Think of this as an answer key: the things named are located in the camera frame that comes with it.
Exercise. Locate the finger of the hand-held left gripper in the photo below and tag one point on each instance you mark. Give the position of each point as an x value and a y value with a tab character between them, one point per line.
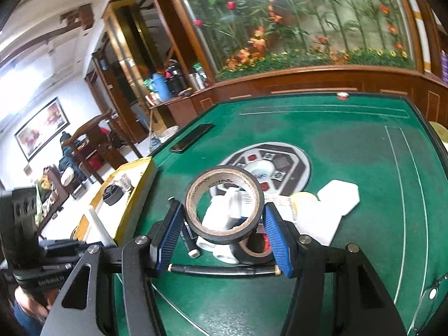
66	247

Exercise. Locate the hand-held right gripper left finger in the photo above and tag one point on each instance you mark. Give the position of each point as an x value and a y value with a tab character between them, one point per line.
169	241

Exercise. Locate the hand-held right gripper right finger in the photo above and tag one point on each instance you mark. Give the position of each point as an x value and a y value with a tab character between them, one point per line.
278	241

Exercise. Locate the yellow cardboard box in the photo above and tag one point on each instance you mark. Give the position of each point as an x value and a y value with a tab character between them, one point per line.
140	182

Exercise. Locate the black electrical tape roll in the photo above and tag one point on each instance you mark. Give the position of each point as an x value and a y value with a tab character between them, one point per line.
245	257
227	172

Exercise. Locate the person's left hand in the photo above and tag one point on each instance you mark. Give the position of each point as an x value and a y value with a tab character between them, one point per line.
33	301

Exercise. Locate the small black tube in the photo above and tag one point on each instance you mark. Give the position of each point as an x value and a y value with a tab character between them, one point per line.
190	243

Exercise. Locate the green printed blanket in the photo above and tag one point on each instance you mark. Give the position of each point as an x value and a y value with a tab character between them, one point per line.
43	192

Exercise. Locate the white flat packet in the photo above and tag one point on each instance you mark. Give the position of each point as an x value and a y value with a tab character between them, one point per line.
315	227

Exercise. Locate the pale yellow round disc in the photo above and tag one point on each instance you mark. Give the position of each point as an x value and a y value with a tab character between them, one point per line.
304	197

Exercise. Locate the white plastic cylinder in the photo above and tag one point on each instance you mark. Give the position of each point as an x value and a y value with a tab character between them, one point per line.
222	253

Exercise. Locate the white bottle with black cap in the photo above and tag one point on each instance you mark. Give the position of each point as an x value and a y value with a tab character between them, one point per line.
218	217

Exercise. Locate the long black stick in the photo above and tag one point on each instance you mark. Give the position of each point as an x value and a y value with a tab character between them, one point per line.
224	270

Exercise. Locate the white bag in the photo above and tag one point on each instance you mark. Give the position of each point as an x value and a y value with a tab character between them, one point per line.
68	176

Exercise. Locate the black round ribbed device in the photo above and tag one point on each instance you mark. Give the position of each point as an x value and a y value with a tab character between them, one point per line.
112	194

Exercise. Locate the white hexagonal box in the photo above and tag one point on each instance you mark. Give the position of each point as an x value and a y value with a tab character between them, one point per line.
339	196

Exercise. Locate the grey mahjong table control panel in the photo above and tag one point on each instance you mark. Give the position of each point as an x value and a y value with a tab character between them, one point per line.
280	161

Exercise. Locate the black smartphone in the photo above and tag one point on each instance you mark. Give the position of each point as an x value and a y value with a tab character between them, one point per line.
192	137

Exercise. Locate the white plastic bucket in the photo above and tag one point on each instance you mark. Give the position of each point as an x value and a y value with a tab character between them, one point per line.
164	132

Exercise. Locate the dark wooden chair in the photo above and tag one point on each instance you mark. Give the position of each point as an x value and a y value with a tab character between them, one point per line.
89	126

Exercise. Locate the wooden counter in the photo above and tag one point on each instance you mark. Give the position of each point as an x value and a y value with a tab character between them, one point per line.
182	108

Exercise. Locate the blue thermos jug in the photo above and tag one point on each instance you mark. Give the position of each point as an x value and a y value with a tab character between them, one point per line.
160	84

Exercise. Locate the black kettle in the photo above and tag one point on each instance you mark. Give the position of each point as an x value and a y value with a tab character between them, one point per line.
176	82

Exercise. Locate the small red white pack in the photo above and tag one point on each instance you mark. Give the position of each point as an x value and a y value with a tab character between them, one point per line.
342	95

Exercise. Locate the steel thermos flask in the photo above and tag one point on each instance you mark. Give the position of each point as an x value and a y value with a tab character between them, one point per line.
192	81

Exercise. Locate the clear plastic package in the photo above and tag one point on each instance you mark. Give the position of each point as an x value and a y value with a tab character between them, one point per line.
432	294

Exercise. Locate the green packet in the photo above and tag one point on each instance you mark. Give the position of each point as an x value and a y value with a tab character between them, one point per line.
200	71

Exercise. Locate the tall wooden glass cabinet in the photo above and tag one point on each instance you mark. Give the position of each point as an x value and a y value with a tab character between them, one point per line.
122	59

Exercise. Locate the glass artificial plant display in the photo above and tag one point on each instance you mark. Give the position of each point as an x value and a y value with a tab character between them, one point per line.
297	24

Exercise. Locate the framed wall painting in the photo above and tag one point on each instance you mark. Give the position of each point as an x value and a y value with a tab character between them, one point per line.
42	127

